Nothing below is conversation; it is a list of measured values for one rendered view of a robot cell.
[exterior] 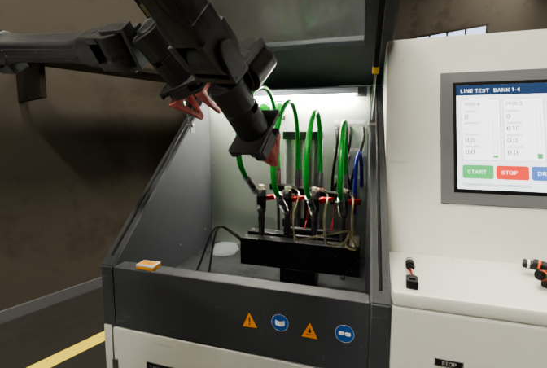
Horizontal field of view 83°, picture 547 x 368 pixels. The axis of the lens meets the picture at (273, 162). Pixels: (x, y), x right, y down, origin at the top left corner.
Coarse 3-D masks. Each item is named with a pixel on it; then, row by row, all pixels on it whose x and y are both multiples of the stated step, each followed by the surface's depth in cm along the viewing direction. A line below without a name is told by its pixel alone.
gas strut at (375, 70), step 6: (384, 0) 78; (384, 6) 78; (378, 12) 80; (384, 12) 79; (378, 18) 80; (378, 24) 81; (378, 30) 81; (378, 36) 82; (378, 42) 83; (378, 48) 83; (378, 54) 84; (378, 60) 85; (378, 66) 86; (372, 72) 87; (378, 72) 87; (372, 90) 90; (372, 96) 91; (372, 102) 92; (372, 108) 93; (372, 114) 94
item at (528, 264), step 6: (522, 264) 67; (528, 264) 66; (534, 264) 65; (540, 264) 65; (546, 264) 64; (540, 270) 61; (546, 270) 61; (540, 276) 60; (546, 276) 60; (546, 282) 61
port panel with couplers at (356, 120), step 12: (336, 120) 112; (348, 120) 111; (360, 120) 110; (360, 132) 110; (360, 144) 111; (336, 156) 110; (336, 168) 114; (348, 168) 113; (336, 180) 114; (360, 192) 112
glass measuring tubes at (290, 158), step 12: (288, 132) 114; (300, 132) 112; (288, 144) 115; (300, 144) 116; (312, 144) 115; (288, 156) 115; (300, 156) 116; (312, 156) 115; (288, 168) 116; (300, 168) 117; (312, 168) 115; (288, 180) 116; (300, 180) 117; (312, 180) 116; (300, 204) 118; (300, 216) 118
